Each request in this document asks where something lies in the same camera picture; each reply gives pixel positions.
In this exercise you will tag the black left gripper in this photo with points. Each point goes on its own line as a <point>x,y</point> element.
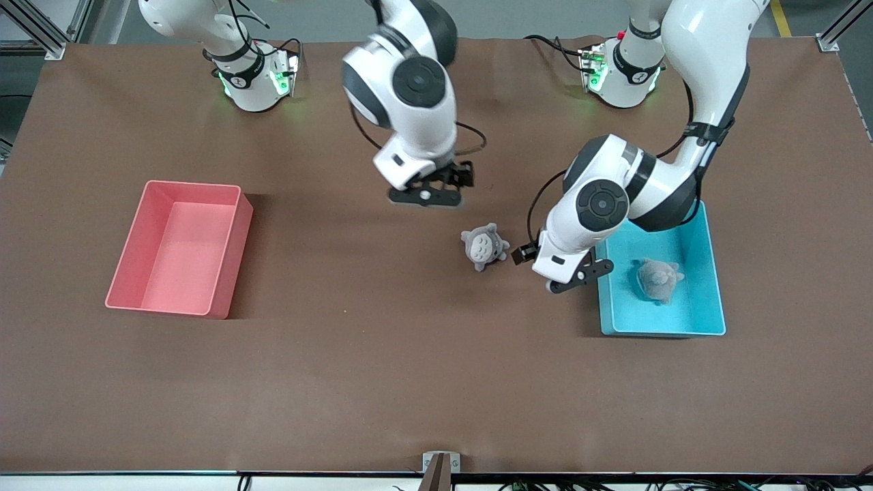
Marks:
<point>524,254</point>

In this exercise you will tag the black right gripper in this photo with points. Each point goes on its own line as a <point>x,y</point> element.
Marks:
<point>461,174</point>

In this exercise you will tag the grey plush toy white belly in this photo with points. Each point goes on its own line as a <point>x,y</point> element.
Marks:
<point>484,247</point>

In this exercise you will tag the plain grey plush toy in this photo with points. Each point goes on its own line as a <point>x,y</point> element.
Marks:
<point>658,281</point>

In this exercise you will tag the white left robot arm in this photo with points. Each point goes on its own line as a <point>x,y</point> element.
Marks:
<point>709,54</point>

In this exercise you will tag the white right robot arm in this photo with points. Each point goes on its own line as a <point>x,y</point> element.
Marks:
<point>409,102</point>

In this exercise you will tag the blue plastic box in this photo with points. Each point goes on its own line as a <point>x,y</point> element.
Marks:
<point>689,314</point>

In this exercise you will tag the pink plastic box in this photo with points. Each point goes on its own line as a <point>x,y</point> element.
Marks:
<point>177,252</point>

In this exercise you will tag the brown table mat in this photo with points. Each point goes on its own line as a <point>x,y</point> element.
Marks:
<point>409,375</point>

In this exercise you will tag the brown slanted bar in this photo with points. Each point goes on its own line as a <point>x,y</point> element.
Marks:
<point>436,477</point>

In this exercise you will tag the yellow floor tape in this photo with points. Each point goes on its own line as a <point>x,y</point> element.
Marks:
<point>782,19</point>

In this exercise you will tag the grey metal clamp bracket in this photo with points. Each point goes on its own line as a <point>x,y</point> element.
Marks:
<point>428,462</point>

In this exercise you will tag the aluminium frame profile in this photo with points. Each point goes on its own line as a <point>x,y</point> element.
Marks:
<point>48,37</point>
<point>835,34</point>

